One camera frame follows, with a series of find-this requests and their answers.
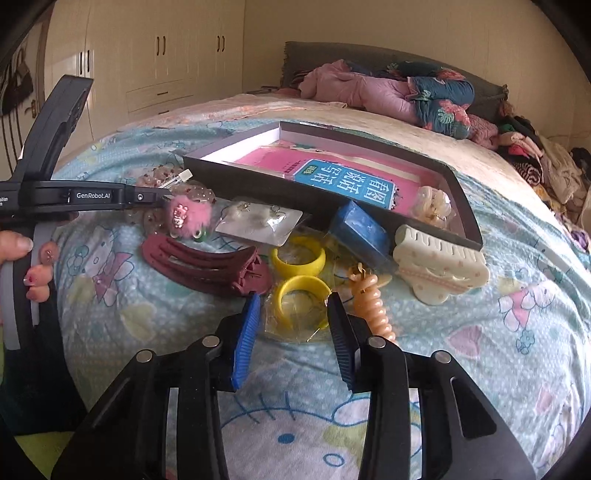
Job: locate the beige bed sheet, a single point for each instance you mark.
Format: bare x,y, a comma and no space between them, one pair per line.
369,124

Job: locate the small blue box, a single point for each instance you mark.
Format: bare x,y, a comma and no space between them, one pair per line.
358,230

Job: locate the pink fuzzy scrunchie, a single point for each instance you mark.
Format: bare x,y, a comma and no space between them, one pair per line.
198,214

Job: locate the pink quilt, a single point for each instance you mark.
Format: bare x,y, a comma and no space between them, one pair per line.
360,90

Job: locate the dark bedside table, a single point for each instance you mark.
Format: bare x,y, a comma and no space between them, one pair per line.
268,89

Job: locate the hanging handbag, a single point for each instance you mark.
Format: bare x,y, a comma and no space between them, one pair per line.
18,78

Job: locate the pile of clothes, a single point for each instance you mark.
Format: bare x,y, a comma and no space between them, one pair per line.
545,157

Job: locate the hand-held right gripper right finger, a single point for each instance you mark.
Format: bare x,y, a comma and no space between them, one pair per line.
341,344

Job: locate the sheer dotted bow hair clip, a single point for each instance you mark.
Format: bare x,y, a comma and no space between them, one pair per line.
157,175

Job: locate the pink book with blue label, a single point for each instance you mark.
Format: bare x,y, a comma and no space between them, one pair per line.
277,159

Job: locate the cat print blue blanket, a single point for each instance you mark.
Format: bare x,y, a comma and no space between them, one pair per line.
461,369

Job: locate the cream hair clip in box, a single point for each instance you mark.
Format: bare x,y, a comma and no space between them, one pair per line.
431,205

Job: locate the dark cardboard box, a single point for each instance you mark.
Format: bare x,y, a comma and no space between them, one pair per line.
277,189

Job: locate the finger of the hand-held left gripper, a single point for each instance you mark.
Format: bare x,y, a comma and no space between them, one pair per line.
152,197

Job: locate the white hair pin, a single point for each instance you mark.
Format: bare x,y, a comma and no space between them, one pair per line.
183,175

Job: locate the white hair claw clip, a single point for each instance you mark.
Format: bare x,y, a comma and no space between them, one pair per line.
438,258

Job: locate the earring card packet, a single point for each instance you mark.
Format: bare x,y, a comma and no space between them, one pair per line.
258,226

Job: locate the cream wardrobe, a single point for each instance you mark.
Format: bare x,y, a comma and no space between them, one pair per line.
138,46

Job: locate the clear plastic bag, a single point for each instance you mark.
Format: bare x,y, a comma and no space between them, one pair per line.
300,334

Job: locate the person's left hand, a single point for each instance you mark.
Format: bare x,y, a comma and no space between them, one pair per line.
14,244

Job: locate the dark floral quilt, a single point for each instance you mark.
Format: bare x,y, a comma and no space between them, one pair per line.
438,92

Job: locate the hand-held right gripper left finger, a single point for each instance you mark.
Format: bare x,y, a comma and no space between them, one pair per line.
244,341

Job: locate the peach printed blanket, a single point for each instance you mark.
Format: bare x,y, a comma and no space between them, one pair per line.
207,108

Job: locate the maroon hair clip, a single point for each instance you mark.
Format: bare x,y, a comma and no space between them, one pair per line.
194,265

